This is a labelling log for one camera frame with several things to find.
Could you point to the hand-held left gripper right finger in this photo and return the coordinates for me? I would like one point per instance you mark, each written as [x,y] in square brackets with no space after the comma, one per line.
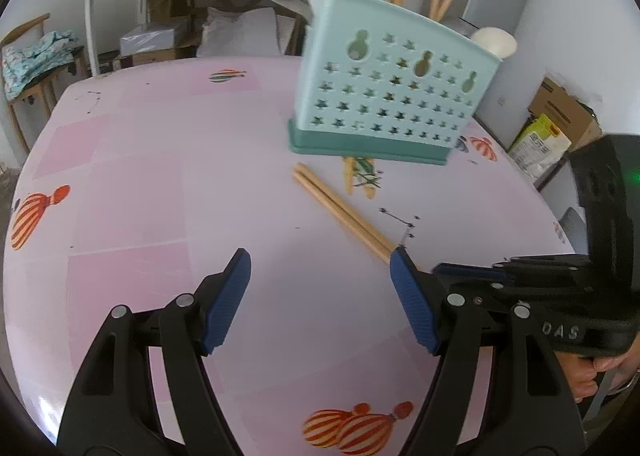
[415,306]

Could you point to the patterned light blue cloth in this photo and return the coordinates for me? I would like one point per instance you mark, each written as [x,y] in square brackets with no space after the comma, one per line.
[35,61]

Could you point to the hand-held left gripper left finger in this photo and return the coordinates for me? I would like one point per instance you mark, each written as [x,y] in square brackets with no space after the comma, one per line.
[227,301]

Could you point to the white wrapped box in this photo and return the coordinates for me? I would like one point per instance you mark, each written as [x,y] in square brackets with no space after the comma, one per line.
[150,38]

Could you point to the wooden chair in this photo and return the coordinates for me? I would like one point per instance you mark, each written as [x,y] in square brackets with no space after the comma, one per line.
[21,131]

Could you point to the mint green utensil holder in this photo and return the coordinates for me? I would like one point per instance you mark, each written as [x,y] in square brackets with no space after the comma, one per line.
[380,86]

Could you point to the large white ladle spoon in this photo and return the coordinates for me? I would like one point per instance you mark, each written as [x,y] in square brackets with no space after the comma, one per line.
[497,42]

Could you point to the white sack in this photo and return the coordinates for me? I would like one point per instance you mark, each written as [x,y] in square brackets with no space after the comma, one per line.
[240,33]

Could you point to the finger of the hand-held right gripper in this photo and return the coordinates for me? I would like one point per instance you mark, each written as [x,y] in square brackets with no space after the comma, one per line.
[550,262]
[470,272]

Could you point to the person's right hand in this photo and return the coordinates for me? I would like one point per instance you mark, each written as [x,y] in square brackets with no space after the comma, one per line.
[580,376]

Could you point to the pink printed tablecloth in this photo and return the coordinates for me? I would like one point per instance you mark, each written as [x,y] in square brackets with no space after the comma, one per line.
[175,186]

